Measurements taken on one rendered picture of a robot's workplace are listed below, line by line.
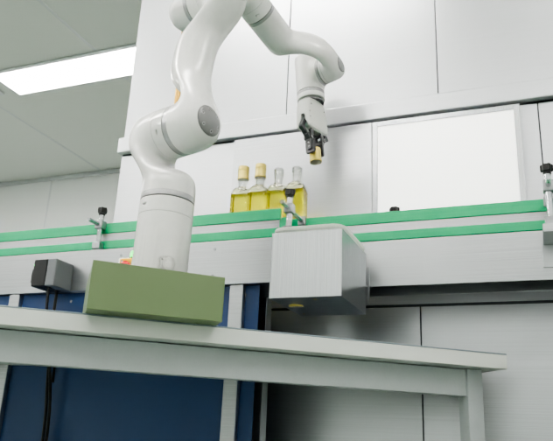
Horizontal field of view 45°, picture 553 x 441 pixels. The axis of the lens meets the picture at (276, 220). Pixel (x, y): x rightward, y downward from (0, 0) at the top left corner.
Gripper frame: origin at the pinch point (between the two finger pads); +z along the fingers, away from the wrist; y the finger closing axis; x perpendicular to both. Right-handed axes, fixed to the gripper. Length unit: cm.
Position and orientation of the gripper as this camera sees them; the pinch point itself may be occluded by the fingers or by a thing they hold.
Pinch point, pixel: (314, 149)
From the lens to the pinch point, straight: 195.9
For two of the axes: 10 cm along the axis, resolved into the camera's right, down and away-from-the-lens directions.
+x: 7.8, -2.7, -5.7
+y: -6.3, -2.6, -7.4
